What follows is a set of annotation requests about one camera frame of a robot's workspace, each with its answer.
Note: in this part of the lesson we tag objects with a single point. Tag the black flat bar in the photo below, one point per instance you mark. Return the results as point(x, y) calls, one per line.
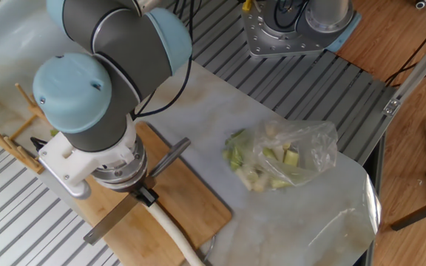
point(420, 212)

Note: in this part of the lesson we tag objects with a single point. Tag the wooden peg rack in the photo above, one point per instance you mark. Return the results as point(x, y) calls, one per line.
point(13, 149)

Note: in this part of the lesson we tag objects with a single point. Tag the slanted aluminium frame bar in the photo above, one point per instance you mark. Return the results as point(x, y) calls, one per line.
point(412, 77)

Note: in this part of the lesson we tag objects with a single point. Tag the steel cleaver knife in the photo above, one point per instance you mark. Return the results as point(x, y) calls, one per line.
point(113, 218)

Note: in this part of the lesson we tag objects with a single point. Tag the small metal cylinder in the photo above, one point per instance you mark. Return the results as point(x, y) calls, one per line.
point(421, 3)

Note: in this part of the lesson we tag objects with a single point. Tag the metal hanging loop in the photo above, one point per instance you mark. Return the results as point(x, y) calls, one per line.
point(210, 247)

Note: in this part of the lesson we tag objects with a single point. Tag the wooden cutting board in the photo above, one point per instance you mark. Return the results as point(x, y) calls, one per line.
point(191, 207)

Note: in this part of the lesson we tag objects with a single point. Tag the long whole scallion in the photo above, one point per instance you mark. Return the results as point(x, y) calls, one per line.
point(176, 236)

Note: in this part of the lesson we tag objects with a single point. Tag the yellow connector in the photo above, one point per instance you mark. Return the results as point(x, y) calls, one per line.
point(246, 5)

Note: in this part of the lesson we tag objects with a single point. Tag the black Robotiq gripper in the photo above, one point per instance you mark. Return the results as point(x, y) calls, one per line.
point(133, 189)

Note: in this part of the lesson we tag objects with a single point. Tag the plastic bag of chopped scallions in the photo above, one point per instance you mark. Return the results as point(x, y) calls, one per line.
point(283, 159)

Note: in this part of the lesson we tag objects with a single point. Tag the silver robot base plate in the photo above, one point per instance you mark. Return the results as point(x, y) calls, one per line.
point(264, 40)

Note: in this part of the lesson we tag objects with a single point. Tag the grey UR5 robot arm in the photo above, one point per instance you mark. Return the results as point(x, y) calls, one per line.
point(117, 74)

